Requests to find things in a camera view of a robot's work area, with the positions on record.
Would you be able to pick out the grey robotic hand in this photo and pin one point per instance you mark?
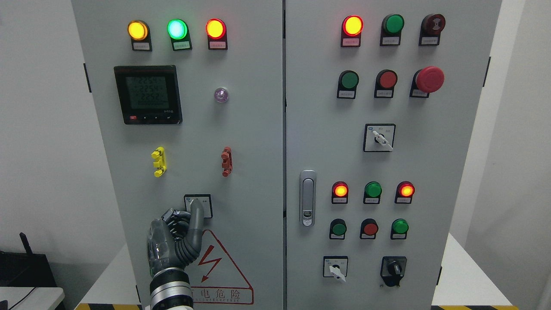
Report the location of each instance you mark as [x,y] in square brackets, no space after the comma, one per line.
[174,240]

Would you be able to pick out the robot forearm silver black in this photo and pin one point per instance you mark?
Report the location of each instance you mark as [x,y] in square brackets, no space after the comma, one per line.
[170,290]

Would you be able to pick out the green lit indicator light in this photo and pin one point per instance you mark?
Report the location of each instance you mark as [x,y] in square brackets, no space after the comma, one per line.
[178,32]

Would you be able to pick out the yellow indicator light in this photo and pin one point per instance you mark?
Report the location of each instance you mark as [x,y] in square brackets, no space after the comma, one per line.
[139,34]

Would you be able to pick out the red high voltage warning sticker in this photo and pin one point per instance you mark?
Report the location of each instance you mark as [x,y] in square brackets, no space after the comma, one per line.
[215,277]

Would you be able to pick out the yellow terminal connector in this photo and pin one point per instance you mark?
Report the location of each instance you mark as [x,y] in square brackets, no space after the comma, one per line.
[159,161]

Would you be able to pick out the red terminal connector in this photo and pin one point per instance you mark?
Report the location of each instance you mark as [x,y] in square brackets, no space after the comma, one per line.
[226,161]

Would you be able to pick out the black digital power meter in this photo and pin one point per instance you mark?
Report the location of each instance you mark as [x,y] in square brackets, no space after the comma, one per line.
[148,94]

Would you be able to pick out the black device with antenna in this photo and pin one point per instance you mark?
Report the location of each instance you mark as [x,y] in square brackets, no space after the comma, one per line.
[25,269]

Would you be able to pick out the small purple indicator lamp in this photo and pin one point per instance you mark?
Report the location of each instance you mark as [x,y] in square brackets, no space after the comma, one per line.
[221,95]

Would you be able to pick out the green push button lower left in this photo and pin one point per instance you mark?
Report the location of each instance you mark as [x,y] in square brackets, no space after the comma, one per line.
[337,229]

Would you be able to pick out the green push button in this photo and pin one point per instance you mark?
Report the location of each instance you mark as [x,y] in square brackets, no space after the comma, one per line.
[399,229]
[337,229]
[347,85]

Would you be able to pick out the white table corner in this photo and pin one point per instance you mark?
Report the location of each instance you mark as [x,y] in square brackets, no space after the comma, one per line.
[29,298]

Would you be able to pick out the red lit indicator lower left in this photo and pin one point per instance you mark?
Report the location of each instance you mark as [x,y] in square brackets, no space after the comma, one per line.
[340,193]

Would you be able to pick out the grey electrical cabinet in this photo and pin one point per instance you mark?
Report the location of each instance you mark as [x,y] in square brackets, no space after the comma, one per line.
[281,70]

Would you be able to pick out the red push button lower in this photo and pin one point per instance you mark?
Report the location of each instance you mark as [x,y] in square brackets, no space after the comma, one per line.
[368,229]

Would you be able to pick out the red push button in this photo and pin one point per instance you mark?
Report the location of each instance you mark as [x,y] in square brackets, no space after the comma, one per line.
[368,229]
[384,84]

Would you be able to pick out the green indicator lower middle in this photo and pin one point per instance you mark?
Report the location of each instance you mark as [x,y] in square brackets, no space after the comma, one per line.
[372,193]

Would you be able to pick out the red lit indicator light left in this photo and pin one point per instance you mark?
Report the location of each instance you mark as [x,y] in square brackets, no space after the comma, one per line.
[217,34]

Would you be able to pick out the green push button lower right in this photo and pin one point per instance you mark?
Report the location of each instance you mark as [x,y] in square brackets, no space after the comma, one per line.
[399,229]

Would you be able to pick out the red lit indicator lower right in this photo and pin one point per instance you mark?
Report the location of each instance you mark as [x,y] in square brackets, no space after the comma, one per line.
[404,193]

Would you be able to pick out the green push button upper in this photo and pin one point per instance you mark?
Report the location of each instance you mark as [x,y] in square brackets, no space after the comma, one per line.
[347,85]

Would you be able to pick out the red push button upper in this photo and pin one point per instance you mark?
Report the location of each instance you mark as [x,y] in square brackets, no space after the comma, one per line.
[384,84]

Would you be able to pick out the red lit indicator top right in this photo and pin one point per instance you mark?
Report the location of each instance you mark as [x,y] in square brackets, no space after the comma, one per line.
[351,34]

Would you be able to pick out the red emergency stop button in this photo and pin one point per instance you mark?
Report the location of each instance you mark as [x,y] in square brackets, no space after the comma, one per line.
[426,81]

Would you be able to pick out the green indicator top right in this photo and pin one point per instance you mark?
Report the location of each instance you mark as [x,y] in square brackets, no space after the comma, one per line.
[391,28]

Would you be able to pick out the dark red buzzer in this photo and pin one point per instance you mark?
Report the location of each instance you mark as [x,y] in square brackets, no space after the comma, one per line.
[430,30]

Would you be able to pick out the silver door lock handle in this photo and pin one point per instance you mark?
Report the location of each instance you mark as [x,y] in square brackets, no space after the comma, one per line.
[307,197]

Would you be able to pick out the lower white rotary selector switch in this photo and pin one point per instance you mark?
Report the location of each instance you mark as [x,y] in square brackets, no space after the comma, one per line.
[335,267]

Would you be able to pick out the black rotary knob switch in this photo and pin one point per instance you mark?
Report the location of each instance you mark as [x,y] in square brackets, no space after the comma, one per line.
[393,270]

